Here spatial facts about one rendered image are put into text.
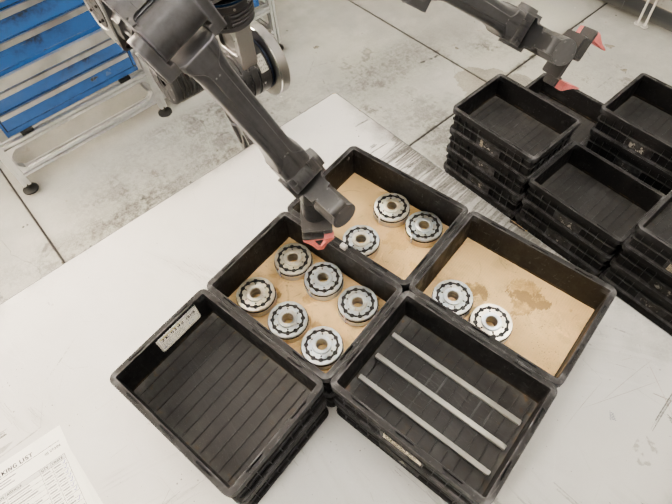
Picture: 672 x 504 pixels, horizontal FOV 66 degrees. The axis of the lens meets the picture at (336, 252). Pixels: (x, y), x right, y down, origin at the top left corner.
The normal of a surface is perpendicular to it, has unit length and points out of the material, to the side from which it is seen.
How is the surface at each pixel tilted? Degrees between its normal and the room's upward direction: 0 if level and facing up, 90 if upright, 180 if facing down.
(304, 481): 0
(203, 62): 86
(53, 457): 0
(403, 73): 0
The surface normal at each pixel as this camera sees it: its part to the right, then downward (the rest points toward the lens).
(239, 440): -0.06, -0.55
